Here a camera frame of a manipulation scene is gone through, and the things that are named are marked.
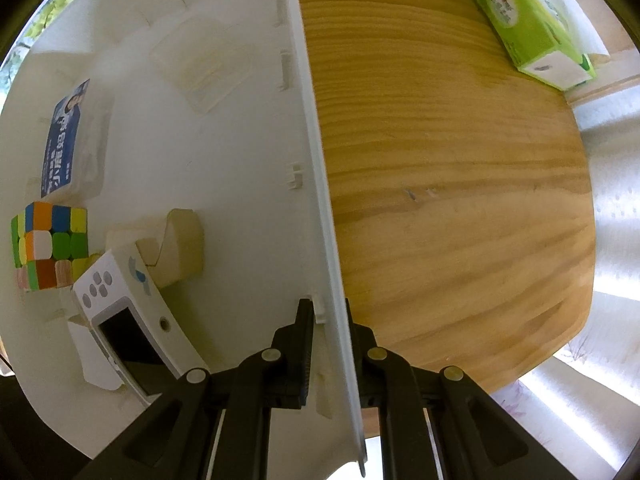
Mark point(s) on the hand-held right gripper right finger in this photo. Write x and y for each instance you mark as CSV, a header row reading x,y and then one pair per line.
x,y
372,375

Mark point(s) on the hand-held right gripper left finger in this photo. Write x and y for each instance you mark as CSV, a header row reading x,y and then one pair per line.
x,y
304,360

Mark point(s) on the beige faceted small box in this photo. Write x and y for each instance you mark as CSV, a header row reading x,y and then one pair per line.
x,y
180,245

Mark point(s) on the white plastic storage bin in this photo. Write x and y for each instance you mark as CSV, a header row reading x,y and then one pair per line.
x,y
225,185

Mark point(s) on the colourful puzzle cube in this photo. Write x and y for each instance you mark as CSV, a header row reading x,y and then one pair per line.
x,y
50,245

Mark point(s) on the clear plastic box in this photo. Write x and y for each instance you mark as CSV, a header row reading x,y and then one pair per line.
x,y
200,65

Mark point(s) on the blue label floss box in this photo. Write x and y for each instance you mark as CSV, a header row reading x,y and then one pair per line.
x,y
65,140

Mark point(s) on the green tissue pack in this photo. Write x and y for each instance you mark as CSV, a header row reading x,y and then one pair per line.
x,y
525,20

